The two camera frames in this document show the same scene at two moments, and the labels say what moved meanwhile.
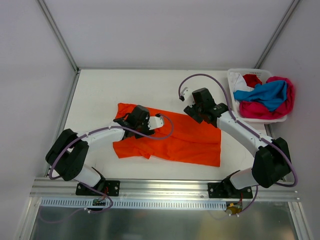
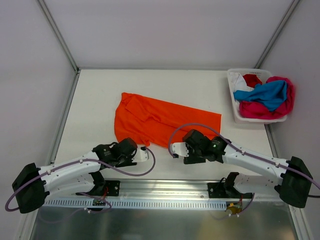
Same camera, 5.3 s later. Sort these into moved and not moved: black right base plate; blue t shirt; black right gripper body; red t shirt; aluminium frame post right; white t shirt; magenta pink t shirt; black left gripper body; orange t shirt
Moved: black left gripper body; orange t shirt; black right gripper body
Not moved: red t shirt; black right base plate; magenta pink t shirt; blue t shirt; aluminium frame post right; white t shirt
